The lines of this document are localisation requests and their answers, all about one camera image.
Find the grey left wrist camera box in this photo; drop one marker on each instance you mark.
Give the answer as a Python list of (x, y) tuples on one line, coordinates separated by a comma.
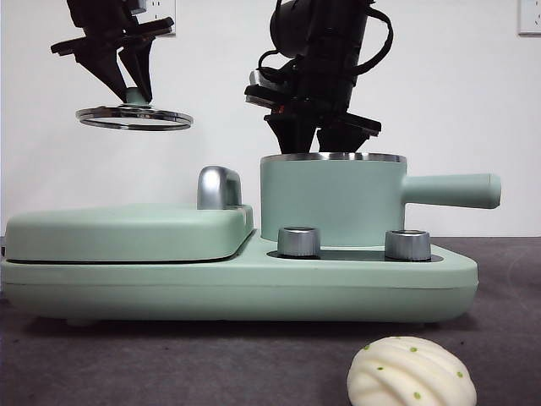
[(141, 4)]

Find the white bun with green dots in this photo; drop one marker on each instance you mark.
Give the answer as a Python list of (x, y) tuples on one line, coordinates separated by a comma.
[(406, 376)]

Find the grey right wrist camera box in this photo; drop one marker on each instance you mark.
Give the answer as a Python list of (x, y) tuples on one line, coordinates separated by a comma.
[(255, 78)]

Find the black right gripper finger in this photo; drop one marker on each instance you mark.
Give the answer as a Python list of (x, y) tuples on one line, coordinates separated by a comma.
[(293, 135), (340, 141)]

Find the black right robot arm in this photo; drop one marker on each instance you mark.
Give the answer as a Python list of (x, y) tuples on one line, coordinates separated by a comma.
[(329, 42)]

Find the mint green breakfast machine base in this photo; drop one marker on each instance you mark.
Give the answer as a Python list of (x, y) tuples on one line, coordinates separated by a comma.
[(253, 292)]

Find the glass pot lid green knob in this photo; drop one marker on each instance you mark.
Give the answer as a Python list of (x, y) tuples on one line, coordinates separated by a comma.
[(136, 96)]

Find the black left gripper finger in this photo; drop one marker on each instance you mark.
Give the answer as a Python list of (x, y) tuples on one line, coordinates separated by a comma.
[(139, 63), (103, 63)]

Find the silver control knob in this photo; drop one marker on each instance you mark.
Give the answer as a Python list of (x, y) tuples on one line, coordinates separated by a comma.
[(408, 246), (298, 243)]

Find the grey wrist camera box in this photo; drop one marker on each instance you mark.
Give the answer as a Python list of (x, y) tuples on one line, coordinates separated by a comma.
[(141, 4), (255, 78)]

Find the mint green griddle lid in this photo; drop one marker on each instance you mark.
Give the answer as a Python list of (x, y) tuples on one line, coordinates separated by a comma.
[(127, 232)]

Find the white wall socket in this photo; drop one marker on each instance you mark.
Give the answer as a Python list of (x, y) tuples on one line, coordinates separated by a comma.
[(167, 10), (530, 17)]

